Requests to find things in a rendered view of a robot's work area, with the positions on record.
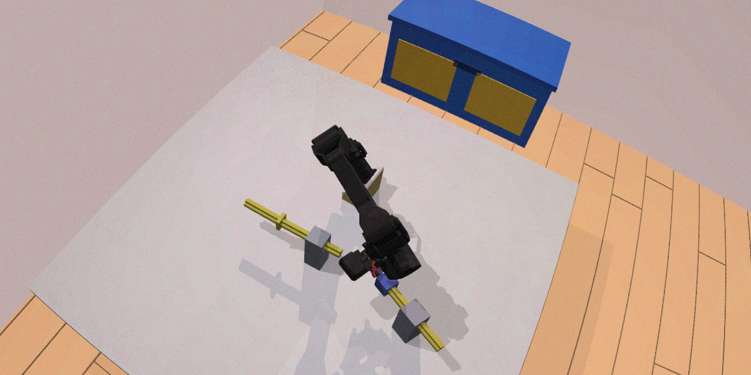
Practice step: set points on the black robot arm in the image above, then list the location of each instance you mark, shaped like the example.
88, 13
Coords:
346, 158

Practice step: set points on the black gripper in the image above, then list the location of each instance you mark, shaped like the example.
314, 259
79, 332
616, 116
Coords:
356, 264

